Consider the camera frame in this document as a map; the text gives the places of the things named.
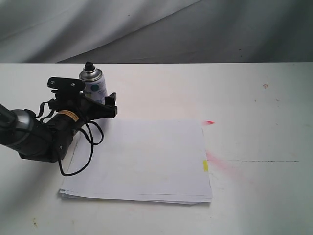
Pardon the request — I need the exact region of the white paper stack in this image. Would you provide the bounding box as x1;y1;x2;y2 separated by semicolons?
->
59;119;212;204

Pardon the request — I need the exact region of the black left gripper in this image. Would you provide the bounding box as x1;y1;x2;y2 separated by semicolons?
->
50;89;118;122

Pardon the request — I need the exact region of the yellow sticky tab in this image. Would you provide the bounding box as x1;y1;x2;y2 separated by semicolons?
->
203;160;208;172

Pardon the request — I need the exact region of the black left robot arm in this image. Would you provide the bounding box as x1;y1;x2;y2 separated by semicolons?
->
0;90;117;163

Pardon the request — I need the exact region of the grey backdrop cloth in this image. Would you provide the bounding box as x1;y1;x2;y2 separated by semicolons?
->
0;0;313;63

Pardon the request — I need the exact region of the white polka-dot spray can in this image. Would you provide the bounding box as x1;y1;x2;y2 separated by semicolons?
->
79;62;108;104

